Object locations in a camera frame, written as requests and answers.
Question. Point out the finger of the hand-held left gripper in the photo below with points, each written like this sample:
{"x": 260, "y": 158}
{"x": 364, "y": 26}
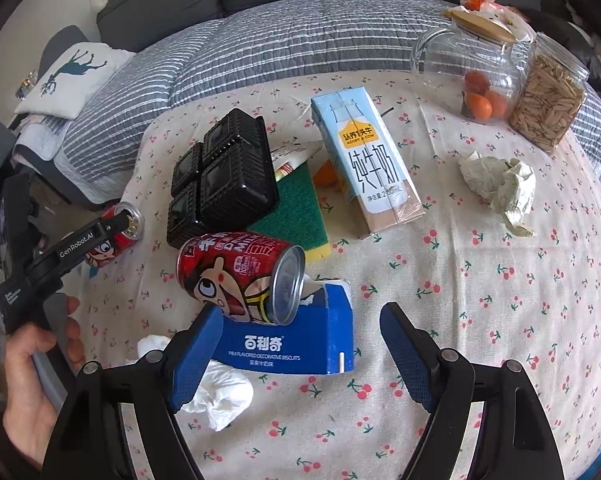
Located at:
{"x": 118, "y": 222}

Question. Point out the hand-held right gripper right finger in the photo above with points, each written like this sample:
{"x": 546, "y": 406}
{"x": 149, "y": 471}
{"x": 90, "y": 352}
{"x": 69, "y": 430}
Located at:
{"x": 405, "y": 355}

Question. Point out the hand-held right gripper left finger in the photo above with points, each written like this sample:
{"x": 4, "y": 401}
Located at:
{"x": 195, "y": 360}

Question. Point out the small red drink can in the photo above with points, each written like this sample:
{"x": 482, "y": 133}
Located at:
{"x": 108, "y": 251}

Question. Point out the large red drink can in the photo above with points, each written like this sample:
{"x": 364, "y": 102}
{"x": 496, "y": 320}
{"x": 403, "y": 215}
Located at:
{"x": 230, "y": 275}

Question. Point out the blue biscuit box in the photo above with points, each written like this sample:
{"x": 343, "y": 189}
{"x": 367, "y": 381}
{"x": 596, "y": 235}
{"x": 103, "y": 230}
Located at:
{"x": 290, "y": 340}

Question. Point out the black plastic food tray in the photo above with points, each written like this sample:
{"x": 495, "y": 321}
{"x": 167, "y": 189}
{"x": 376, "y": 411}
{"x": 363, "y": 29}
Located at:
{"x": 220, "y": 180}

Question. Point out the green and yellow sponge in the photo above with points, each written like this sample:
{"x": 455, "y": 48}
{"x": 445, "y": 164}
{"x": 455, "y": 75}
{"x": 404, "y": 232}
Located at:
{"x": 293, "y": 205}

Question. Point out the light blue milk carton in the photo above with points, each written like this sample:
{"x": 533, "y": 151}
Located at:
{"x": 365, "y": 160}

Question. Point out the person's left forearm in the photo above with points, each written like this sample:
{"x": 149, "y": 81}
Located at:
{"x": 5, "y": 455}

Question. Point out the person's left hand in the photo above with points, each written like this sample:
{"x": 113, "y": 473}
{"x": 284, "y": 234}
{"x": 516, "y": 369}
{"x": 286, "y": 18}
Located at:
{"x": 30, "y": 380}

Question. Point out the white crumpled tissue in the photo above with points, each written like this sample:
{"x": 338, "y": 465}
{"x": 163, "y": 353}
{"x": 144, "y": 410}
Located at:
{"x": 220, "y": 392}

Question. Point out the cherry print tablecloth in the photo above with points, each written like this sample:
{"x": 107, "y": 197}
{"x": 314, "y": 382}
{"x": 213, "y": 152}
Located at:
{"x": 430, "y": 310}

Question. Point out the white quilted blanket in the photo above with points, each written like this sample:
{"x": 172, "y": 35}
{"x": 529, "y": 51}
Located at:
{"x": 40, "y": 135}

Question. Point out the white deer print pillow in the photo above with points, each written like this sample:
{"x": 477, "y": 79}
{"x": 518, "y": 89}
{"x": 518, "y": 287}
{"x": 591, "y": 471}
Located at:
{"x": 75, "y": 75}

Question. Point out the printed snack wrapper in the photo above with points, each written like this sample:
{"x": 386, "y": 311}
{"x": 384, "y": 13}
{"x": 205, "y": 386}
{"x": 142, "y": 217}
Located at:
{"x": 288, "y": 157}

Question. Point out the small orange fruit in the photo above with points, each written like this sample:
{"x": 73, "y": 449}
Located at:
{"x": 475, "y": 81}
{"x": 500, "y": 104}
{"x": 479, "y": 106}

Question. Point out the grey sofa with quilt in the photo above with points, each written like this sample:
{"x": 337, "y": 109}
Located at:
{"x": 305, "y": 40}

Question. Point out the clear jar of seeds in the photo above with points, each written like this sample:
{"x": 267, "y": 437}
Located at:
{"x": 545, "y": 100}

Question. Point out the glass jar with bamboo lid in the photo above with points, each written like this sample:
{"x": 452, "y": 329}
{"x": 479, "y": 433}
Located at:
{"x": 455, "y": 60}

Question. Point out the clear plastic snack bag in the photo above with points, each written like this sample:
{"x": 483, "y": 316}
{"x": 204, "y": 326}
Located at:
{"x": 500, "y": 12}

